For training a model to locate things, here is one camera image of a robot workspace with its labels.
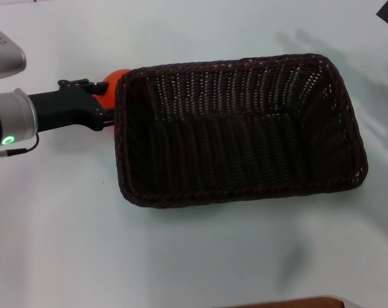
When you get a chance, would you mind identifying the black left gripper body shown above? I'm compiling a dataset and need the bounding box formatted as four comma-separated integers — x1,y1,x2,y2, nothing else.
26,78,105,133

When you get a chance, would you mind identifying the orange fruit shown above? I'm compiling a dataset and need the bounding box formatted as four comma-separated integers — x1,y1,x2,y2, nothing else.
94,69,130,112

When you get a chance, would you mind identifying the dark brown woven basket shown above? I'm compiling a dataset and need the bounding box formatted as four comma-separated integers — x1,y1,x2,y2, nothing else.
112,53,369,210

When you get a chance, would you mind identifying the brown wooden board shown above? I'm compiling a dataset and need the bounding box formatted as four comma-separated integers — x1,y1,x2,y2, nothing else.
235,295,346,308

